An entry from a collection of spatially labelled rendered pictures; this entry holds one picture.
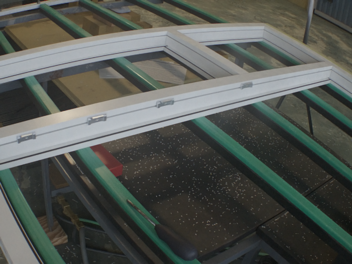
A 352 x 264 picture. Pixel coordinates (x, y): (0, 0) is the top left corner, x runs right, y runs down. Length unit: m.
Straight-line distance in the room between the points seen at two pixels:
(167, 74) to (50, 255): 1.31
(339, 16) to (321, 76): 5.84
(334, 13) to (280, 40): 5.66
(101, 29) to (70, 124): 1.29
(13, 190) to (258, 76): 0.82
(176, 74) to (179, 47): 0.42
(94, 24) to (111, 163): 1.06
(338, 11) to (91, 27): 5.77
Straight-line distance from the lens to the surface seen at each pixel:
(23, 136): 0.91
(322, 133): 3.21
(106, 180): 0.90
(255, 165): 1.03
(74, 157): 1.00
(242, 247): 1.24
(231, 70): 1.32
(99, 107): 1.00
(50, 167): 1.84
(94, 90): 1.71
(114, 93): 1.70
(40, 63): 1.34
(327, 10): 7.60
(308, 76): 1.56
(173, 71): 1.93
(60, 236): 1.87
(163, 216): 1.24
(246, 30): 1.85
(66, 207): 1.71
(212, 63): 1.39
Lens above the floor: 1.44
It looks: 32 degrees down
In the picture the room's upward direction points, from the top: 9 degrees clockwise
